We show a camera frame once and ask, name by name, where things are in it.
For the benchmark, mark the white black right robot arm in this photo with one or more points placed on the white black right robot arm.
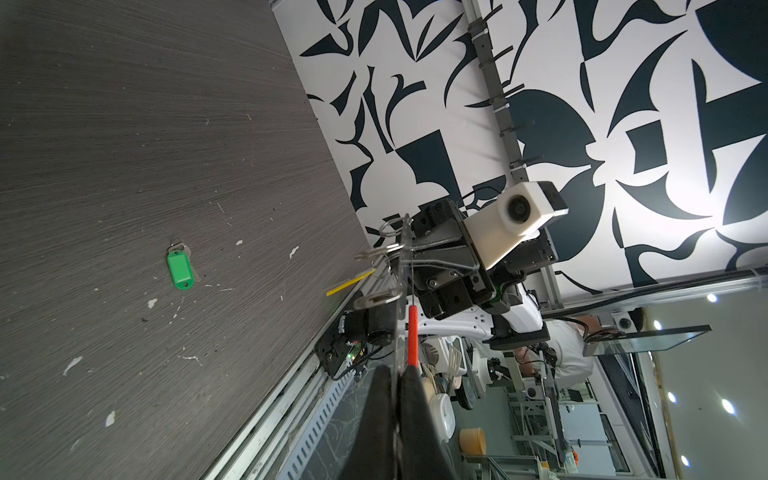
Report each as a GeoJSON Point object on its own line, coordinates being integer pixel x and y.
{"type": "Point", "coordinates": [474, 323]}

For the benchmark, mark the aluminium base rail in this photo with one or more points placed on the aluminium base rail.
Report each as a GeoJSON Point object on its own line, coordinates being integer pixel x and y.
{"type": "Point", "coordinates": [265, 435]}

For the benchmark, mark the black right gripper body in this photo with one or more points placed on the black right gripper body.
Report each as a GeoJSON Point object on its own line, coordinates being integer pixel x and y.
{"type": "Point", "coordinates": [448, 276]}

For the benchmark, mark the white slotted cable duct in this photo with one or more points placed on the white slotted cable duct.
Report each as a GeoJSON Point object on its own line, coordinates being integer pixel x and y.
{"type": "Point", "coordinates": [312, 430]}

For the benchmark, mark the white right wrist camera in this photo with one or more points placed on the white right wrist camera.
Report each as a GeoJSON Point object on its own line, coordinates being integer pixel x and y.
{"type": "Point", "coordinates": [513, 218]}

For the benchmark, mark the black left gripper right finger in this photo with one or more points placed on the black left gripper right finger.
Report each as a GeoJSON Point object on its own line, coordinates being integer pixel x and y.
{"type": "Point", "coordinates": [421, 455]}

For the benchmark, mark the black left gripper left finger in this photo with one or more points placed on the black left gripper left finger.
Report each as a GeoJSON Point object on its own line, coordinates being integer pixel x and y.
{"type": "Point", "coordinates": [372, 454]}

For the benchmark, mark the grey wall hook rack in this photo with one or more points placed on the grey wall hook rack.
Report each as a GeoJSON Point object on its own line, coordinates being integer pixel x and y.
{"type": "Point", "coordinates": [498, 98]}

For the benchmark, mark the silver metal keyring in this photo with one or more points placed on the silver metal keyring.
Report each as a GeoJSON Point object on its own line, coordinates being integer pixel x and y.
{"type": "Point", "coordinates": [384, 258]}

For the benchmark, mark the yellow plastic key tag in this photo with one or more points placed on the yellow plastic key tag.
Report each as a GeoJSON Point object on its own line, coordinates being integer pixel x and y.
{"type": "Point", "coordinates": [355, 279]}

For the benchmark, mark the green plastic key tag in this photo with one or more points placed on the green plastic key tag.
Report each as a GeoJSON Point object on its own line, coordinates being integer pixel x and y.
{"type": "Point", "coordinates": [180, 269]}

